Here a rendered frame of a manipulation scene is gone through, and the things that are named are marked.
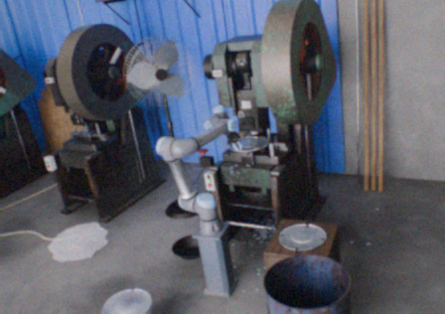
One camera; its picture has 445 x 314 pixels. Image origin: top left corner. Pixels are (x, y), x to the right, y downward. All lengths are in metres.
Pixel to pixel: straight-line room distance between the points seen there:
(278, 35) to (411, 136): 1.97
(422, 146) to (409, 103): 0.41
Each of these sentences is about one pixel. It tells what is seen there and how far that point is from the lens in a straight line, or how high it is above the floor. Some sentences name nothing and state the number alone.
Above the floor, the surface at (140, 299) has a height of 0.24.
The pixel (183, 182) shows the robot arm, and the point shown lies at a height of 0.79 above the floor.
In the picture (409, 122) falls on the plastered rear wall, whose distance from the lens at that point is 4.15.
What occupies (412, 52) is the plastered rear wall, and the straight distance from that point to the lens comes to 3.99.
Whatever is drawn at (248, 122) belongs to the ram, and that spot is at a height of 0.94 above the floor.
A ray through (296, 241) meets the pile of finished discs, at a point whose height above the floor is 0.35.
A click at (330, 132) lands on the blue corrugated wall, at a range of 4.28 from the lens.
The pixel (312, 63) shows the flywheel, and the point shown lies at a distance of 2.86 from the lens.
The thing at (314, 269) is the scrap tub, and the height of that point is 0.39.
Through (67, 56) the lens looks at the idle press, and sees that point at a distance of 3.67.
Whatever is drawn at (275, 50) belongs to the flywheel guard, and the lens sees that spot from 2.60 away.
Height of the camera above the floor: 1.85
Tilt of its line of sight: 20 degrees down
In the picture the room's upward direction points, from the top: 9 degrees counter-clockwise
